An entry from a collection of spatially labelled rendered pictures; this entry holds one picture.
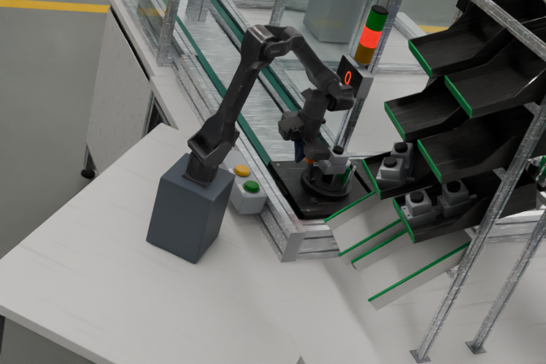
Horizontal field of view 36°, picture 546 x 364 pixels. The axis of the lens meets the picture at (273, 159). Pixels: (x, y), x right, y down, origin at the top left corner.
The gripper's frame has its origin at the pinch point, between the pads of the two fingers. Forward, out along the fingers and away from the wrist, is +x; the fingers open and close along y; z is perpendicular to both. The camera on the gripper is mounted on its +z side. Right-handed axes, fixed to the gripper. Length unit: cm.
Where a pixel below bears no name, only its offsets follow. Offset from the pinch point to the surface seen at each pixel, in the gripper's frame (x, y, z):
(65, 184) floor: 109, -128, 22
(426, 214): -14.5, 44.2, -6.2
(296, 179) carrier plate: 11.9, -3.4, -3.9
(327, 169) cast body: 4.6, 2.2, -8.7
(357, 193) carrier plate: 12.0, 4.0, -19.6
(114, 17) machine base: 29, -130, 12
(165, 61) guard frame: 21, -82, 8
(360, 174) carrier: 12.0, -4.6, -25.3
